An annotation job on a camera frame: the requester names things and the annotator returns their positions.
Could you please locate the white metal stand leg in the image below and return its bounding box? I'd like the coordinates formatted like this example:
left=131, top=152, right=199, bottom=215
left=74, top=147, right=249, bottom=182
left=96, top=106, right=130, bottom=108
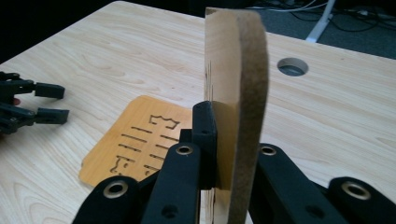
left=304, top=0, right=337, bottom=44

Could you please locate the grey round cable grommet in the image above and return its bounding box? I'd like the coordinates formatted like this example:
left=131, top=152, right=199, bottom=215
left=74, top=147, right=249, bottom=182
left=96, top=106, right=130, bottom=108
left=276, top=57, right=309, bottom=77

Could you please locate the white cable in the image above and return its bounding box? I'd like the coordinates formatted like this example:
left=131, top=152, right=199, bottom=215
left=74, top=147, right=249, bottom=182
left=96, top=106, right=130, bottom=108
left=247, top=0, right=330, bottom=13

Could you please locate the light wooden board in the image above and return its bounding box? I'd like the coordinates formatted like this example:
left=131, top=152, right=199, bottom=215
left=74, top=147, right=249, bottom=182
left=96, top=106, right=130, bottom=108
left=200, top=7, right=270, bottom=224

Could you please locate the orange wooden board with cutouts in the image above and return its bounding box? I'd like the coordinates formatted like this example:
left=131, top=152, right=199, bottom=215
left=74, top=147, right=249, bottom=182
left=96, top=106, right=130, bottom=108
left=78, top=94, right=194, bottom=189

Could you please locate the black cable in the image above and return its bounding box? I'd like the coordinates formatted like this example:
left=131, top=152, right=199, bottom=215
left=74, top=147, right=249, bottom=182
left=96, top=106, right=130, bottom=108
left=290, top=7, right=396, bottom=33

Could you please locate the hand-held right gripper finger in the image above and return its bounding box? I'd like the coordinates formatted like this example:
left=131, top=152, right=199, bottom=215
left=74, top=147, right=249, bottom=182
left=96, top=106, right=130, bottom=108
left=179, top=100, right=219, bottom=191

